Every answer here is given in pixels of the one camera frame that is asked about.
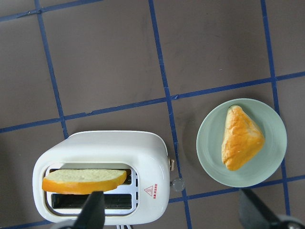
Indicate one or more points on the light green round plate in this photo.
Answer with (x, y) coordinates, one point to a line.
(263, 165)

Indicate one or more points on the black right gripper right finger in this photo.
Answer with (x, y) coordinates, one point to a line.
(255, 214)

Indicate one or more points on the white two-slot toaster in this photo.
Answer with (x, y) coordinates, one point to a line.
(144, 196)

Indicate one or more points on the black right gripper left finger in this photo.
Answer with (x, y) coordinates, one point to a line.
(92, 215)

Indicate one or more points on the triangular golden bread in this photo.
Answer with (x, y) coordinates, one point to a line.
(243, 139)

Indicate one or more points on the bread slice in toaster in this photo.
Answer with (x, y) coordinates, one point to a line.
(83, 181)

